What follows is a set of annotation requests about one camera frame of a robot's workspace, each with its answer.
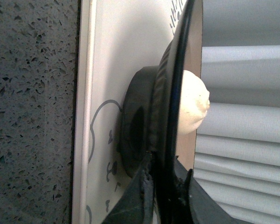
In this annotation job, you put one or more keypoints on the grey pleated curtain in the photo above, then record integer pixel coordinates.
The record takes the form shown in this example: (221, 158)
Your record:
(237, 159)

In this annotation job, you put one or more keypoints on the white steamed bun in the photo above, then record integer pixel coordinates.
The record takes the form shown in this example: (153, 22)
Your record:
(194, 103)

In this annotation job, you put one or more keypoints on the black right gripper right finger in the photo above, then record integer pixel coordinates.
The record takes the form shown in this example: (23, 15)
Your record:
(192, 204)

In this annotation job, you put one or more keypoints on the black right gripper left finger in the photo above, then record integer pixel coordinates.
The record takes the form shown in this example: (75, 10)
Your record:
(136, 206)

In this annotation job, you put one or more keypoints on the cream rectangular tray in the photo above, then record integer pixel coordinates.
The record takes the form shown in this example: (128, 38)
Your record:
(117, 39)

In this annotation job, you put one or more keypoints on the beige plate with black rim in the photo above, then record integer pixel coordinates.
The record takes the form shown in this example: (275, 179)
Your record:
(151, 109)

